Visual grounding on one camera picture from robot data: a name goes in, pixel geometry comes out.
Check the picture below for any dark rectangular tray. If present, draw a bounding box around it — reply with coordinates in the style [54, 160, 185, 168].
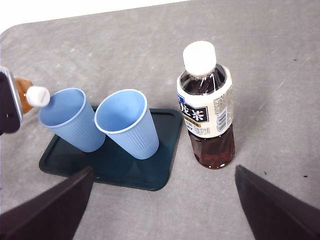
[38, 106, 183, 192]

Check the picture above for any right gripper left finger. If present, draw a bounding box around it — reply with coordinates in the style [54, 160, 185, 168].
[0, 165, 95, 240]

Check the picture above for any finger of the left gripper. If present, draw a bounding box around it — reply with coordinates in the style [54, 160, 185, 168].
[0, 66, 24, 136]

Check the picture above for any jasmine oolong tea bottle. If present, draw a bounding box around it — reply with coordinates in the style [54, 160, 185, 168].
[13, 76, 51, 115]

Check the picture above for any dark oolong tea bottle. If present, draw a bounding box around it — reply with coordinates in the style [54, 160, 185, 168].
[176, 40, 236, 170]

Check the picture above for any blue ribbed plastic cup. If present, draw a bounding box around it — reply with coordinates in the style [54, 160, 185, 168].
[37, 87, 106, 153]
[94, 88, 160, 160]

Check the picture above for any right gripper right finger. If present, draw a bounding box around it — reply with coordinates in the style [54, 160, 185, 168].
[234, 164, 320, 240]

